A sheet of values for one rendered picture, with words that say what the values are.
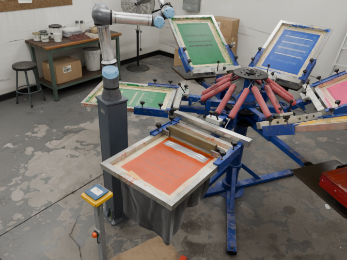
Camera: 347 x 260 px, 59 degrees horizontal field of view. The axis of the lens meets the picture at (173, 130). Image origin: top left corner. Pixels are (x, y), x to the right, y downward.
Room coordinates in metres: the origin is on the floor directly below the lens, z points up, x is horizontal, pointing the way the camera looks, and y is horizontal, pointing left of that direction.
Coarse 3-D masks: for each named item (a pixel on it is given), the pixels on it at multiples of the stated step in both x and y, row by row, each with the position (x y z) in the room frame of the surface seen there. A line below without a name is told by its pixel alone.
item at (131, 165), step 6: (168, 138) 1.98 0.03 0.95; (162, 144) 1.89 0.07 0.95; (180, 144) 1.91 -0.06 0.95; (186, 144) 1.91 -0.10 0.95; (150, 150) 1.81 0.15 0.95; (156, 150) 1.81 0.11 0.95; (168, 150) 1.82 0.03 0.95; (174, 150) 1.83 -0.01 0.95; (138, 156) 1.73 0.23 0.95; (144, 156) 1.73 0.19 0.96; (132, 162) 1.65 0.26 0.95; (126, 168) 1.59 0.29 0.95; (132, 168) 1.59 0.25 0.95; (138, 168) 1.59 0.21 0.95; (138, 174) 1.53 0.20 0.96; (144, 174) 1.53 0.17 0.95; (150, 174) 1.54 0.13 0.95
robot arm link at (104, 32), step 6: (96, 6) 2.19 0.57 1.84; (96, 24) 2.21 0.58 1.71; (102, 30) 2.22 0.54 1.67; (108, 30) 2.24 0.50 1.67; (102, 36) 2.22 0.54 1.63; (108, 36) 2.24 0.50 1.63; (102, 42) 2.22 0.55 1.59; (108, 42) 2.23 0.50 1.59; (102, 48) 2.22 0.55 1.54; (108, 48) 2.23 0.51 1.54; (102, 54) 2.23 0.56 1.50; (108, 54) 2.22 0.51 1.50; (102, 60) 2.25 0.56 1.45; (108, 60) 2.22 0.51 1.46; (114, 60) 2.25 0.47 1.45; (102, 66) 2.23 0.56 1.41
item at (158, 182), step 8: (200, 152) 1.82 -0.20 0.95; (192, 160) 1.71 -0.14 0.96; (208, 160) 1.72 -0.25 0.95; (192, 168) 1.63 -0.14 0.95; (200, 168) 1.63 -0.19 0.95; (152, 176) 1.52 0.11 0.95; (184, 176) 1.53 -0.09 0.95; (152, 184) 1.44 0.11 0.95; (160, 184) 1.45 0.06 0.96; (168, 184) 1.45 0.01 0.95; (176, 184) 1.46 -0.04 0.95; (168, 192) 1.38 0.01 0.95
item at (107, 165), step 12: (192, 132) 2.06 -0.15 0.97; (144, 144) 1.86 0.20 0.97; (228, 144) 1.89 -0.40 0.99; (120, 156) 1.67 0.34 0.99; (108, 168) 1.53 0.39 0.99; (216, 168) 1.61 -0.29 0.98; (132, 180) 1.43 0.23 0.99; (204, 180) 1.50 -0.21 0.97; (144, 192) 1.35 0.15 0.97; (156, 192) 1.33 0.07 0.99; (180, 192) 1.34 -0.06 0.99; (192, 192) 1.39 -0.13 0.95; (168, 204) 1.24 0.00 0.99
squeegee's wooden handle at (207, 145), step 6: (174, 126) 1.98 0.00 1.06; (174, 132) 1.96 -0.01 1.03; (180, 132) 1.93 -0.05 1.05; (186, 132) 1.91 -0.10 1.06; (180, 138) 1.92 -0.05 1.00; (186, 138) 1.89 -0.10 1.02; (192, 138) 1.86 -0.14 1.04; (198, 138) 1.84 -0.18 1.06; (198, 144) 1.83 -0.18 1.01; (204, 144) 1.80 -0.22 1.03; (210, 144) 1.77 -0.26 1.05; (216, 144) 1.77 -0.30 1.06; (210, 150) 1.77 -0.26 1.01; (216, 150) 1.77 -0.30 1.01
